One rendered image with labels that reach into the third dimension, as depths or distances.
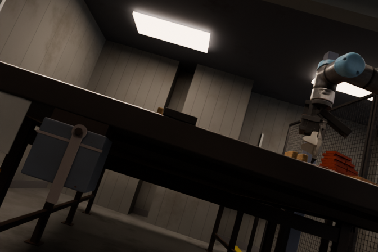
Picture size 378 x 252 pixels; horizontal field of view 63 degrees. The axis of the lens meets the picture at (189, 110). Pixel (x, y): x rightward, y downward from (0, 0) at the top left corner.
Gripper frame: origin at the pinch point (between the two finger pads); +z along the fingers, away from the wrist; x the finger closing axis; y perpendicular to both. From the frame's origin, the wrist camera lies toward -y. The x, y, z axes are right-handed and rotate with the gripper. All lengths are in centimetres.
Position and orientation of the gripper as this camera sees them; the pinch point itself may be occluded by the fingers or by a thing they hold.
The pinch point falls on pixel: (315, 161)
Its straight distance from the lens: 110.9
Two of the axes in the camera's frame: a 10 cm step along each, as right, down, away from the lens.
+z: -3.0, 9.3, -2.3
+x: -2.7, -3.1, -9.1
